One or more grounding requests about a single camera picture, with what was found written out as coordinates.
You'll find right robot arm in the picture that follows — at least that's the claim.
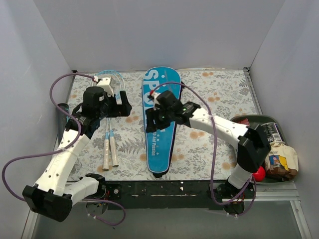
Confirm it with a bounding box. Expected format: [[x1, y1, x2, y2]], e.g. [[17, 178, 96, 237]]
[[145, 91, 271, 198]]

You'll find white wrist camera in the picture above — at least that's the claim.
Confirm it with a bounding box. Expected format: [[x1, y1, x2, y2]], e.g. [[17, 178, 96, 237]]
[[148, 91, 161, 110], [97, 77, 115, 97]]

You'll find red snack packet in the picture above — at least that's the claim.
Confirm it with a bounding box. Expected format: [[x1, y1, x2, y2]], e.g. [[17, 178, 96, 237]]
[[239, 118, 250, 126]]

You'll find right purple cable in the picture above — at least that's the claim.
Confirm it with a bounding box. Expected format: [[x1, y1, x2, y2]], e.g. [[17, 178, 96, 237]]
[[149, 82, 257, 217]]

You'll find metal tray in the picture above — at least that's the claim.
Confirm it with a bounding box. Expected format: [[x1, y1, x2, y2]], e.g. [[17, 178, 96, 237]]
[[231, 115, 299, 183]]

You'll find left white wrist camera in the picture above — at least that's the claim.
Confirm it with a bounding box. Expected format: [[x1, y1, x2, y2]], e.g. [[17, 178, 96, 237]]
[[97, 77, 115, 97]]

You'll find dark paper cup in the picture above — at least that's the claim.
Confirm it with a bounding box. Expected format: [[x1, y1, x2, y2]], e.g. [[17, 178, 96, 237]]
[[262, 122, 285, 143]]

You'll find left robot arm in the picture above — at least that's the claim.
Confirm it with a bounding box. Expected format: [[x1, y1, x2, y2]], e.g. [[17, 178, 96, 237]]
[[22, 87, 132, 222]]

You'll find purple cable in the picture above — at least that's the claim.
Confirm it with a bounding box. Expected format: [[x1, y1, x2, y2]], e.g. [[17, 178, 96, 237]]
[[1, 73, 127, 227], [149, 82, 257, 217]]

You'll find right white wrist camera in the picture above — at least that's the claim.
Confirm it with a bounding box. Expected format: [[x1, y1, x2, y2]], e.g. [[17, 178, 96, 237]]
[[148, 91, 161, 110]]

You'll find red ball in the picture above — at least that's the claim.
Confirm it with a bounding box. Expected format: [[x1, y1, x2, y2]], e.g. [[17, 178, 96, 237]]
[[252, 166, 266, 182]]

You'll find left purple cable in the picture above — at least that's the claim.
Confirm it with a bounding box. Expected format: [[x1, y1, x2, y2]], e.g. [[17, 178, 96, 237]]
[[1, 73, 127, 227]]

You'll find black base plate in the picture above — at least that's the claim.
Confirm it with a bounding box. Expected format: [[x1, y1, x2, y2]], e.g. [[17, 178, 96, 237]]
[[104, 179, 256, 211]]

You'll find blue sport racket cover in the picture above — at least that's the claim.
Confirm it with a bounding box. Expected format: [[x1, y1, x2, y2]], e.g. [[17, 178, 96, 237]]
[[142, 66, 182, 178]]

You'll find black shuttlecock tube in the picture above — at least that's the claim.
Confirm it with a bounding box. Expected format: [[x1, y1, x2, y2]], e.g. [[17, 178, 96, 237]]
[[56, 103, 69, 144]]

